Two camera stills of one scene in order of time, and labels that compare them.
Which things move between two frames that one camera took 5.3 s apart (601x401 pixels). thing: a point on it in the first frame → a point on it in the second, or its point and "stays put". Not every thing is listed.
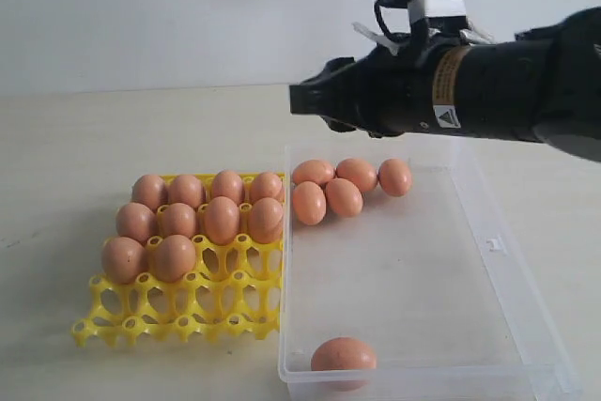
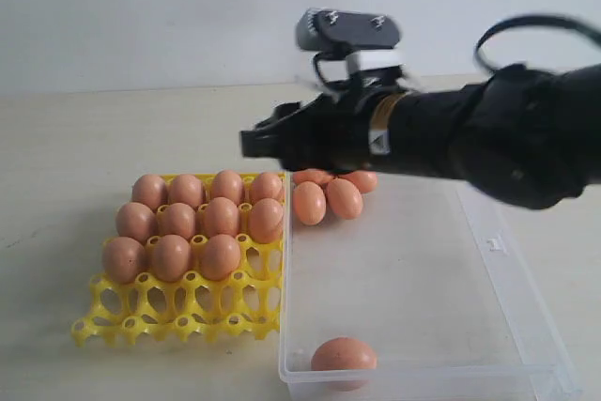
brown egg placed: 150,191 stays put
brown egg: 395,177 → 221,257
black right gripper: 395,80 → 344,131
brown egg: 362,174 stays put
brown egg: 173,257 stays put
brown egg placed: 222,220 stays put
